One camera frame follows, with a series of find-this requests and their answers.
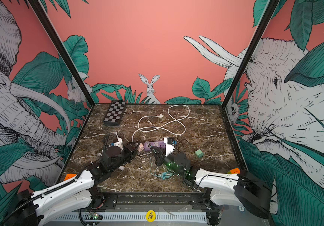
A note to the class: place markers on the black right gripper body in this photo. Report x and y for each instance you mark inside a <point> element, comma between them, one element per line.
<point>172,164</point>

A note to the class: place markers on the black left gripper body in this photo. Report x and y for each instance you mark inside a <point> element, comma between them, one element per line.
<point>128,154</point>

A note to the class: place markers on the pink USB charger cube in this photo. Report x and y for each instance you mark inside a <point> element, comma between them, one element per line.
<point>140,147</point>

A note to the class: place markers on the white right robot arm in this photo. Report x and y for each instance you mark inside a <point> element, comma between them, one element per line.
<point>242,189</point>

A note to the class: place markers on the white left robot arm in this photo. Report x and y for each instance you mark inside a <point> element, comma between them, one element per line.
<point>78,192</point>

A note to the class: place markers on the purple power strip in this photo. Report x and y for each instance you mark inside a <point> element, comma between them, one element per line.
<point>148,145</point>

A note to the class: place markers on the green cube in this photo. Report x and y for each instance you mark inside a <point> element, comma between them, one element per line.
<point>199,153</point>

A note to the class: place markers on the black white chessboard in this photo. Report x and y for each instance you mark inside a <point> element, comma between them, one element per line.
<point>115,113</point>

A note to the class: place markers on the yellow round sticker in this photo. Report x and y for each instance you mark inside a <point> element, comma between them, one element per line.
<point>150,216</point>

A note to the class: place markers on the colourful Rubik's cube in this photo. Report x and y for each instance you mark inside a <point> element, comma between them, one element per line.
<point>234,171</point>

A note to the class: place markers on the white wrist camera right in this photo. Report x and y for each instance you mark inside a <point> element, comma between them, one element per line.
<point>169,145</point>

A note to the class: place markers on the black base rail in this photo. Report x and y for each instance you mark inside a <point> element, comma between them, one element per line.
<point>195,200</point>

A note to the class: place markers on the white slotted cable duct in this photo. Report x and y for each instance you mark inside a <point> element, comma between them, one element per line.
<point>199,217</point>

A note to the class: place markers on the black enclosure corner post left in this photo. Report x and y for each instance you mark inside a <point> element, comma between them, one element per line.
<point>50,30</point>

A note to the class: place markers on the black enclosure corner post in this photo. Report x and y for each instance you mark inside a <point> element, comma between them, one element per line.
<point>50,30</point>
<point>266,17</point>

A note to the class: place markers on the black enclosure corner post right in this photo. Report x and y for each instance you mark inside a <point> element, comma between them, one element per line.
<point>266,17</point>

